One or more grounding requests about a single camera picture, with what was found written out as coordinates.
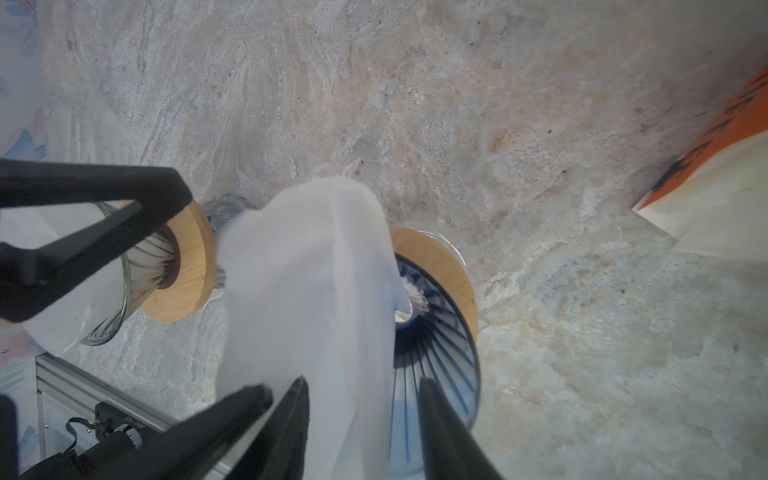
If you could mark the coffee filter pack orange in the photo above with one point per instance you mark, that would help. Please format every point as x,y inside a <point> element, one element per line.
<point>713,199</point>

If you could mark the clear grey glass dripper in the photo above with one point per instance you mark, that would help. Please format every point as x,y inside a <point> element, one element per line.
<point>126,283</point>

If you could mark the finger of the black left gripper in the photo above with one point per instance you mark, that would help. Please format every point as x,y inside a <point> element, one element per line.
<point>189,450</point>
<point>155,194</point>

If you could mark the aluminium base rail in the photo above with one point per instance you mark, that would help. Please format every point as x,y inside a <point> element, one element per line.
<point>85,422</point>

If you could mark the blue glass dripper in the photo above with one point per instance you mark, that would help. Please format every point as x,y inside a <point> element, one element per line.
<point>435,343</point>

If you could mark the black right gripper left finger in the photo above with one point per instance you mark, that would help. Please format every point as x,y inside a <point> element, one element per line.
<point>278,452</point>

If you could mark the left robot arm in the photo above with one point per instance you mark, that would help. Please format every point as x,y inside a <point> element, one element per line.
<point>32,280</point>

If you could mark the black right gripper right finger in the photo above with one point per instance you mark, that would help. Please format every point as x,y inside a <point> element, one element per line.
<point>449,451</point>

